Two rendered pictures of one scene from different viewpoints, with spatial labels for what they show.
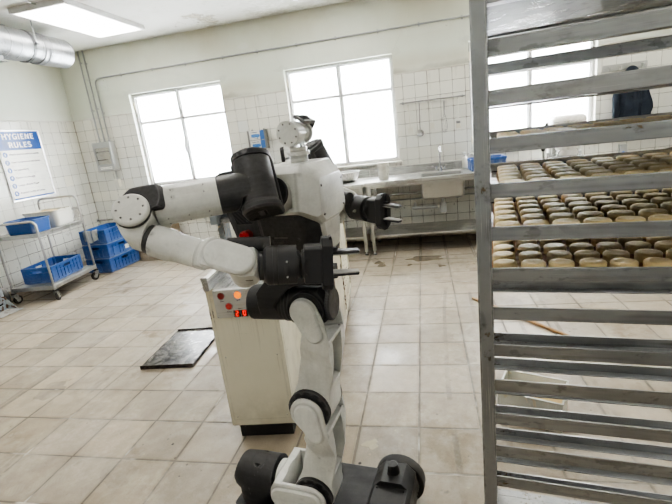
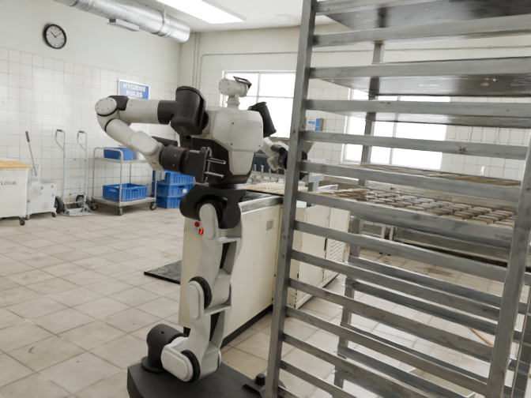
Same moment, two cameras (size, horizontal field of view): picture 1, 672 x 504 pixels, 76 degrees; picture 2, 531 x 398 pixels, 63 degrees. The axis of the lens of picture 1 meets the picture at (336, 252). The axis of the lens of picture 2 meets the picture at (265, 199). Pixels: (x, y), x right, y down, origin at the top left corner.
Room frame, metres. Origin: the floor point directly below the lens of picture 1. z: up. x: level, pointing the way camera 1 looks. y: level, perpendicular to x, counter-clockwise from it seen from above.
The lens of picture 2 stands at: (-0.39, -0.65, 1.31)
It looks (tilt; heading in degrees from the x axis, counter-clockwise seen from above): 8 degrees down; 19
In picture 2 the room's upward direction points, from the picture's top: 5 degrees clockwise
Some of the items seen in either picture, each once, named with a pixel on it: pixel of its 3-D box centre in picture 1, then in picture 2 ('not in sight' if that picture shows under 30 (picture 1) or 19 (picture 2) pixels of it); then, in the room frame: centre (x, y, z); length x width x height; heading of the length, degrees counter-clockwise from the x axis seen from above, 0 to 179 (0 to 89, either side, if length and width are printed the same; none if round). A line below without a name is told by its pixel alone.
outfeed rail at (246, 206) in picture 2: not in sight; (292, 196); (2.86, 0.22, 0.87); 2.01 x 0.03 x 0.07; 173
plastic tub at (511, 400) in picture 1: (532, 399); (434, 397); (1.87, -0.89, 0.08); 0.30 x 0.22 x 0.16; 55
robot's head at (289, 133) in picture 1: (295, 137); (232, 91); (1.24, 0.07, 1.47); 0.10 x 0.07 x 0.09; 159
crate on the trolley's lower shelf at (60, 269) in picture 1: (53, 269); (125, 192); (5.17, 3.47, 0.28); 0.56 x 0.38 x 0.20; 175
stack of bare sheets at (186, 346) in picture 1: (184, 346); (182, 269); (3.10, 1.27, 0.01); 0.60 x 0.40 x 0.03; 172
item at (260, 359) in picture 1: (268, 330); (232, 262); (2.26, 0.43, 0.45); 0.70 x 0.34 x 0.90; 173
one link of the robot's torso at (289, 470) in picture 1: (307, 479); (191, 358); (1.30, 0.20, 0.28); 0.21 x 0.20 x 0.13; 69
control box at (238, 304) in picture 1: (240, 302); (205, 223); (1.90, 0.47, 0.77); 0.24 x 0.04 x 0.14; 83
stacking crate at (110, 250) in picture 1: (110, 246); (172, 188); (6.08, 3.20, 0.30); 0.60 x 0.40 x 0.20; 167
